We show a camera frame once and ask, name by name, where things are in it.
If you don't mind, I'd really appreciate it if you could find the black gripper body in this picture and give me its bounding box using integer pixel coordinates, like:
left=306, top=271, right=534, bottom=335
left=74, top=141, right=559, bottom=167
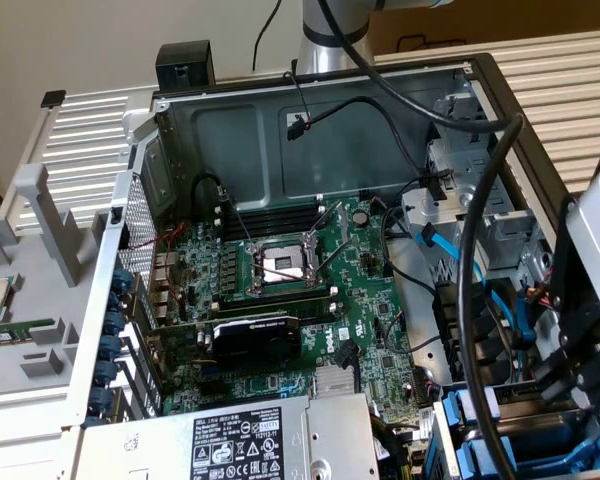
left=532, top=195, right=600, bottom=406

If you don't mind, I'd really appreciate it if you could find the red yellow black power wire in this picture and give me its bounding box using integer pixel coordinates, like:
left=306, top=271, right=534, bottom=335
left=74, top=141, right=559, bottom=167
left=524, top=282, right=556, bottom=311

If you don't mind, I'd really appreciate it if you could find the hard disk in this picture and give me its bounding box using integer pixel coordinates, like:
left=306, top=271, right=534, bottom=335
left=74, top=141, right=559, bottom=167
left=442, top=384, right=600, bottom=436

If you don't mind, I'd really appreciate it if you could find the blue disk carrier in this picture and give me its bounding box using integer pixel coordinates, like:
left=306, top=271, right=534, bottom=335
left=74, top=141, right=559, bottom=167
left=454, top=433, right=600, bottom=474

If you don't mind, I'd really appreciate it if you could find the metal disk bay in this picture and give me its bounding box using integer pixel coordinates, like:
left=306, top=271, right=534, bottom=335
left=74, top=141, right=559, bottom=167
left=427, top=364, right=600, bottom=480

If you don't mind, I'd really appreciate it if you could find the metal optical drive cage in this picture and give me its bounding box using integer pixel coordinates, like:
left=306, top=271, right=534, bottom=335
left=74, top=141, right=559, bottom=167
left=399, top=82, right=556, bottom=274

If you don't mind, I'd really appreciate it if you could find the green motherboard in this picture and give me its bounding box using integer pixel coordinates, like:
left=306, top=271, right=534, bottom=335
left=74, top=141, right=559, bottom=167
left=149, top=194, right=434, bottom=451

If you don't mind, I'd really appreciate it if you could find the silver chipset heatsink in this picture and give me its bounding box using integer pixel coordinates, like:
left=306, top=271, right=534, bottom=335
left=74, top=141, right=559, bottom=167
left=313, top=367, right=355, bottom=400

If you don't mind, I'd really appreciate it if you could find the metal socket cover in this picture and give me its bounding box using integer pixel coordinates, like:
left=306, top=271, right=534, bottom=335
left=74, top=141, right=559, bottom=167
left=304, top=200, right=352, bottom=281

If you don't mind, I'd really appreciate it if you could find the black RAM slot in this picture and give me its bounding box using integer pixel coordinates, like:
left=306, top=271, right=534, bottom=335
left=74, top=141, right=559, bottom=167
left=214, top=287, right=339, bottom=309
left=219, top=299, right=339, bottom=326
left=213, top=214, right=327, bottom=241
left=214, top=202, right=327, bottom=226

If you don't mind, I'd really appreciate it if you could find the CPU socket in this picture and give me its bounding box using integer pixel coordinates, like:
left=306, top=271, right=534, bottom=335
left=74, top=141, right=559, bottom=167
left=244, top=199, right=354, bottom=304

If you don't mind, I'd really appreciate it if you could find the black graphics card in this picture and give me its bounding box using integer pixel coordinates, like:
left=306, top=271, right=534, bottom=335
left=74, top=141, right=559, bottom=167
left=144, top=312, right=302, bottom=374

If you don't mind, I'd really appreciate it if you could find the brown cardboard box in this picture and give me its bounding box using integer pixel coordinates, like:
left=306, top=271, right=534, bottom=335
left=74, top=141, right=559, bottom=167
left=369, top=0, right=600, bottom=54

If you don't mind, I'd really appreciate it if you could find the grey power supply unit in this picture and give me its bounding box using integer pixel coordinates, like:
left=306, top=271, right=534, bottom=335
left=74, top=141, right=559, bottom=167
left=79, top=392, right=381, bottom=480

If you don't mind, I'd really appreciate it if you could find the metal locking lever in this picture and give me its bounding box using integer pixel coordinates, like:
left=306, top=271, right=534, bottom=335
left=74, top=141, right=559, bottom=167
left=218, top=185, right=255, bottom=251

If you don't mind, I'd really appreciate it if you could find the open grey PC case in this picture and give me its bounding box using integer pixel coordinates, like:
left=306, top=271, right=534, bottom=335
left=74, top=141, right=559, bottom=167
left=62, top=52, right=600, bottom=480

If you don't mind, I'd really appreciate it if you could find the grey parts rack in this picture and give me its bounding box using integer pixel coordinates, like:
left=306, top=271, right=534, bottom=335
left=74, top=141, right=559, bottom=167
left=0, top=163, right=126, bottom=406

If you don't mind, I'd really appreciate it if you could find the green RAM stick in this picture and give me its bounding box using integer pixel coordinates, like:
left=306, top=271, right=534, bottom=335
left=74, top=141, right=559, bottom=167
left=0, top=318, right=56, bottom=347

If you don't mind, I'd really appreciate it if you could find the blue SATA wire black plug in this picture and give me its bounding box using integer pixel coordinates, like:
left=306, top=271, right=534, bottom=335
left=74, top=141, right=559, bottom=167
left=417, top=222, right=486, bottom=286

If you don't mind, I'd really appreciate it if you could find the braided power wire bundle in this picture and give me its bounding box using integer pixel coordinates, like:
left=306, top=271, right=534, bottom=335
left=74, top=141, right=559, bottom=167
left=372, top=417, right=416, bottom=480

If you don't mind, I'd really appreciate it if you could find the black power plug wire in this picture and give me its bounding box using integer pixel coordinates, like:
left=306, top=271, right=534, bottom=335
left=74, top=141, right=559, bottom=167
left=335, top=342, right=357, bottom=394

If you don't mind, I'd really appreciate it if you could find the black wire with black plug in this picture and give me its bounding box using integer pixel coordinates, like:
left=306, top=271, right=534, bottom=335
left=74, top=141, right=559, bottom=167
left=285, top=96, right=454, bottom=201

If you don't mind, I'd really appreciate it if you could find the thin black wire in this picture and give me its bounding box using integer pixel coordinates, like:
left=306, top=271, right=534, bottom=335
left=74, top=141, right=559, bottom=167
left=252, top=0, right=284, bottom=71

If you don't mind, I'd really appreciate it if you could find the black box on bracket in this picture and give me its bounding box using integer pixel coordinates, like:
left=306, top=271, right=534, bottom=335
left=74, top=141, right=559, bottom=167
left=155, top=40, right=216, bottom=92

